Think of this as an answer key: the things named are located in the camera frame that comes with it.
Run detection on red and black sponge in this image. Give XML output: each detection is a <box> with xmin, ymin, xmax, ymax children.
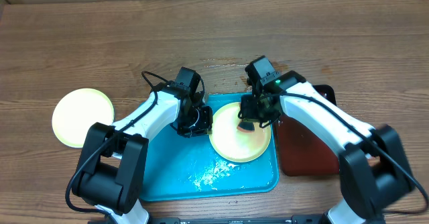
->
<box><xmin>237</xmin><ymin>121</ymin><xmax>255</xmax><ymax>133</ymax></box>

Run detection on yellow plate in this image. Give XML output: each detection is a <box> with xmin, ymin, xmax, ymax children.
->
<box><xmin>52</xmin><ymin>88</ymin><xmax>115</xmax><ymax>148</ymax></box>
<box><xmin>209</xmin><ymin>102</ymin><xmax>271</xmax><ymax>162</ymax></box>

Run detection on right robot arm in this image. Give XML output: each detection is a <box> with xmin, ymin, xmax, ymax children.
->
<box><xmin>238</xmin><ymin>56</ymin><xmax>417</xmax><ymax>223</ymax></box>

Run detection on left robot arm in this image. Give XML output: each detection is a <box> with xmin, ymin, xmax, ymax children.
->
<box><xmin>65</xmin><ymin>67</ymin><xmax>212</xmax><ymax>223</ymax></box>

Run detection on blue plastic tray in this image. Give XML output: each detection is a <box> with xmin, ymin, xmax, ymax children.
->
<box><xmin>140</xmin><ymin>126</ymin><xmax>279</xmax><ymax>201</ymax></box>

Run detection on dark red tray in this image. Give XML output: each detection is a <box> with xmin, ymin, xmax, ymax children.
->
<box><xmin>274</xmin><ymin>84</ymin><xmax>341</xmax><ymax>177</ymax></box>

